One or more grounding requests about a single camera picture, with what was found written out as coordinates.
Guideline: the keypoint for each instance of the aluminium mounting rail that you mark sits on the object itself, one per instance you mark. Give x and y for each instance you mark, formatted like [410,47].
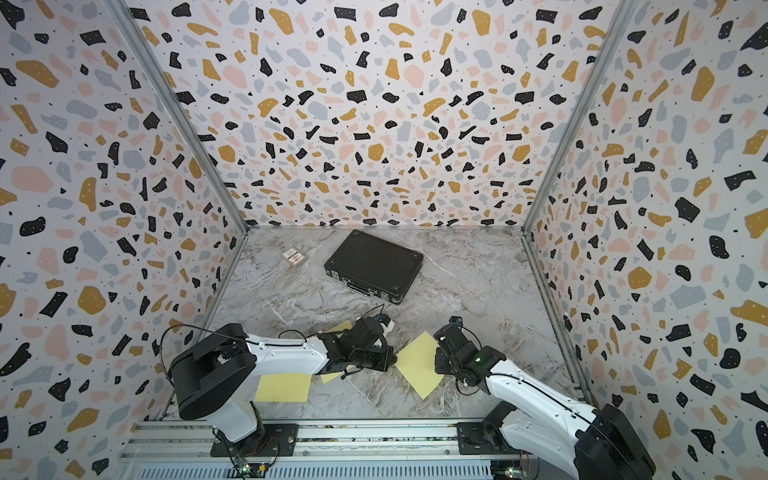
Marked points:
[326,449]

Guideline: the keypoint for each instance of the black hard carrying case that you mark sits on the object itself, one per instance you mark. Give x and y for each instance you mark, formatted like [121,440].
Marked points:
[374,266]

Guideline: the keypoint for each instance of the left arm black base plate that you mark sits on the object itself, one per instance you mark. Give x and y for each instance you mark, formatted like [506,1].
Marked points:
[269,440]

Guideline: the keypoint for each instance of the aluminium corner post right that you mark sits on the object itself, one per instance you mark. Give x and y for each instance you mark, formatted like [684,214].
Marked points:
[614,33]

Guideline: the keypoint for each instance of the aluminium corner post left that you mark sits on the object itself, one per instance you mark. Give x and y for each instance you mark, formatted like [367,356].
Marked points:
[125,23]

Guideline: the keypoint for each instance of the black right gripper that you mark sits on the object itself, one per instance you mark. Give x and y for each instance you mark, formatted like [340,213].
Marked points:
[438,363]

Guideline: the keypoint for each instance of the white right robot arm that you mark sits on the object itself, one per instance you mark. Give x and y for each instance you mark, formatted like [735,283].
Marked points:
[579,439]

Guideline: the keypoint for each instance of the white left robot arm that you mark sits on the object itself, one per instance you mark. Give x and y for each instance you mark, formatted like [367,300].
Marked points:
[208,378]

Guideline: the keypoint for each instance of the yellow square paper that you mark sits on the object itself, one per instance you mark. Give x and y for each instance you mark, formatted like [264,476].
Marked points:
[416,362]
[326,378]
[283,388]

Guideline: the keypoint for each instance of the aluminium corner post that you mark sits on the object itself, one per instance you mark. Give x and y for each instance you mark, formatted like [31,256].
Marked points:
[125,23]
[614,33]

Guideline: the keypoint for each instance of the playing card box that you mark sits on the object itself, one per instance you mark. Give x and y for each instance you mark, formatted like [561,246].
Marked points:
[294,256]

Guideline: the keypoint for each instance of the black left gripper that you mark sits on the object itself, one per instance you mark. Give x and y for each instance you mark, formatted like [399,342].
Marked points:
[386,363]

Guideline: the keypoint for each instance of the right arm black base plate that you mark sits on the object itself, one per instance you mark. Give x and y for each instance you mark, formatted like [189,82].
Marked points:
[478,438]

